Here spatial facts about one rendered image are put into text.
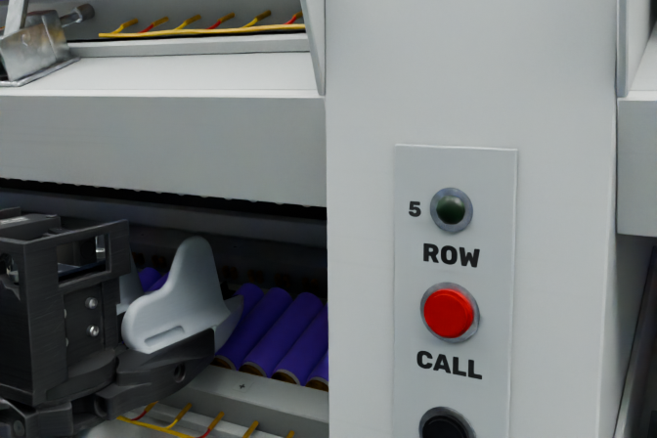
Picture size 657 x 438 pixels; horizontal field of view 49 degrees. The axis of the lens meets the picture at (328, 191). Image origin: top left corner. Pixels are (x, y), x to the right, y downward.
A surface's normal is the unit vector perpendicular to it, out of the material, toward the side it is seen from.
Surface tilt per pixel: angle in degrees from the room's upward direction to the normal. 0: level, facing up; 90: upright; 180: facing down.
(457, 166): 90
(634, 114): 109
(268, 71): 19
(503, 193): 90
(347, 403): 90
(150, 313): 90
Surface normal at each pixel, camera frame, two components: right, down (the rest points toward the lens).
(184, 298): 0.83, 0.08
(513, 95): -0.48, 0.14
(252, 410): -0.45, 0.47
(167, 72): -0.17, -0.88
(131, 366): 0.00, -0.99
